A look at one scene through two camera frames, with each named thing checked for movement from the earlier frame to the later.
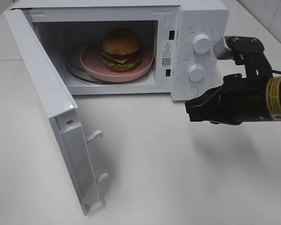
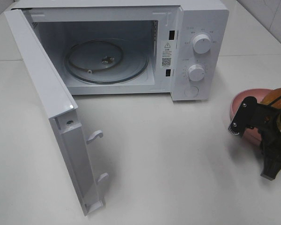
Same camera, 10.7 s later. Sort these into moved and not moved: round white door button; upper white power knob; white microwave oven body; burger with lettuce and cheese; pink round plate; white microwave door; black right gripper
Moved: pink round plate; burger with lettuce and cheese; black right gripper
Not moved: upper white power knob; round white door button; white microwave door; white microwave oven body
